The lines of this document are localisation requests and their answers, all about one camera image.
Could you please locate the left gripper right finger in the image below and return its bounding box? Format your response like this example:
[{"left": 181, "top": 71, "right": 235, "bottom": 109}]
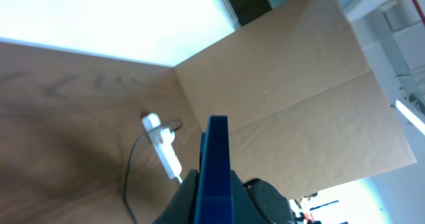
[{"left": 230, "top": 170, "right": 266, "bottom": 224}]

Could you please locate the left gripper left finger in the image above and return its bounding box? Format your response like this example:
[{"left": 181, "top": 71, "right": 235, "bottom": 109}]
[{"left": 153, "top": 169, "right": 199, "bottom": 224}]

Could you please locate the blue Galaxy smartphone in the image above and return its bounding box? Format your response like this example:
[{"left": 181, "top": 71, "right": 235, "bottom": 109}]
[{"left": 194, "top": 115, "right": 233, "bottom": 224}]

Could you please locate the black charging cable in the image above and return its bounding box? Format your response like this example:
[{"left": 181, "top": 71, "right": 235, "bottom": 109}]
[{"left": 122, "top": 119, "right": 183, "bottom": 224}]

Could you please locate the white charger plug adapter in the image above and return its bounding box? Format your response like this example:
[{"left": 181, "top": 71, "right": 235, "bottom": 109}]
[{"left": 155, "top": 127, "right": 175, "bottom": 145}]

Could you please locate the white power strip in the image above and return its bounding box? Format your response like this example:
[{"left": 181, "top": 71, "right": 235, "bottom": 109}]
[{"left": 141, "top": 113, "right": 183, "bottom": 183}]

